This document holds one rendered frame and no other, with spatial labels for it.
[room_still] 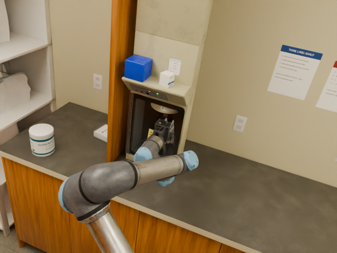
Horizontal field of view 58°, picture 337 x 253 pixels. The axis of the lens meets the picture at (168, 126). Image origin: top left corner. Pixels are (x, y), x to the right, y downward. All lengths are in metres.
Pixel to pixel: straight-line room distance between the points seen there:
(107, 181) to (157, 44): 0.79
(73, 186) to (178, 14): 0.86
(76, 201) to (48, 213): 1.17
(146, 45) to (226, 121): 0.79
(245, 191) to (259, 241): 0.34
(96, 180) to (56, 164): 0.95
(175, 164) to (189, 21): 0.64
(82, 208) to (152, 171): 0.24
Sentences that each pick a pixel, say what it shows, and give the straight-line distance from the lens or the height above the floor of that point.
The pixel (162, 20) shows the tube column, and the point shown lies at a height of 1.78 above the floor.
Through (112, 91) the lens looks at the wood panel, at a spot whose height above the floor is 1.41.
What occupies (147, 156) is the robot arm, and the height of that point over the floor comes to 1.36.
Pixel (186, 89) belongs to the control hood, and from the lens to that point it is 1.46.
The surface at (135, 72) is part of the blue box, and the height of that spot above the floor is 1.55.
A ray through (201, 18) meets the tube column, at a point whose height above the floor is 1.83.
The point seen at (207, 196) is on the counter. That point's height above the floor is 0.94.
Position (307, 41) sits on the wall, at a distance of 1.81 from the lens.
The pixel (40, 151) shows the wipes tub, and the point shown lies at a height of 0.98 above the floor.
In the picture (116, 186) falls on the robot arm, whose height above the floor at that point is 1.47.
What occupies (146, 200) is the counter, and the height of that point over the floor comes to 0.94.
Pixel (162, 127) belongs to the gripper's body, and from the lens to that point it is 1.37.
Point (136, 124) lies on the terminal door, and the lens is 1.69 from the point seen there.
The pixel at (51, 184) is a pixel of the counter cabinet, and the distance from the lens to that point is 1.93.
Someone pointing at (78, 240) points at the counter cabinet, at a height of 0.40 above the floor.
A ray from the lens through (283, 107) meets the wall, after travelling 1.93.
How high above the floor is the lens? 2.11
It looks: 32 degrees down
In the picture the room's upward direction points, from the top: 9 degrees clockwise
